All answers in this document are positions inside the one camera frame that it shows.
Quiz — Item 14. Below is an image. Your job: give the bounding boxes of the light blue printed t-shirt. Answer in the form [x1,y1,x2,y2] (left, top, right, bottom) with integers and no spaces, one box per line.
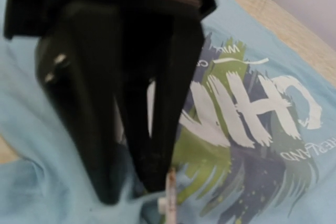
[1,0,335,223]

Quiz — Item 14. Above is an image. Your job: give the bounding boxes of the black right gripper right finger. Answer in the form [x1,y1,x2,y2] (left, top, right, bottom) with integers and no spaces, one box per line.
[117,13,204,192]

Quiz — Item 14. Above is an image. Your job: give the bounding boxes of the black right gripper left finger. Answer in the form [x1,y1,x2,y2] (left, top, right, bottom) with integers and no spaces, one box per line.
[36,2,122,204]

